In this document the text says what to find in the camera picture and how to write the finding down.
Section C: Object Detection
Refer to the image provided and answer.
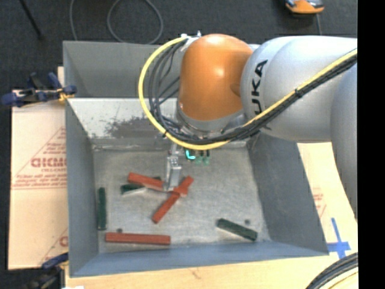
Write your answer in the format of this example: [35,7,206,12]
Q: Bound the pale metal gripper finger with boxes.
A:
[164,156,179,191]
[171,165,183,192]

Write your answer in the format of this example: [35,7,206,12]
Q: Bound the red-brown flat block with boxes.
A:
[172,175,195,199]
[104,232,172,246]
[127,172,165,191]
[151,191,182,225]

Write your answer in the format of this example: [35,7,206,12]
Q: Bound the grey metal bin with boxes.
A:
[62,40,329,278]

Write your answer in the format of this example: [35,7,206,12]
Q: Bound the dark green flat block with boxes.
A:
[120,176,163,196]
[216,217,259,243]
[96,187,108,231]

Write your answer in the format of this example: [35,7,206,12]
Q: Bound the brown cardboard board red print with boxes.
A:
[7,66,358,271]

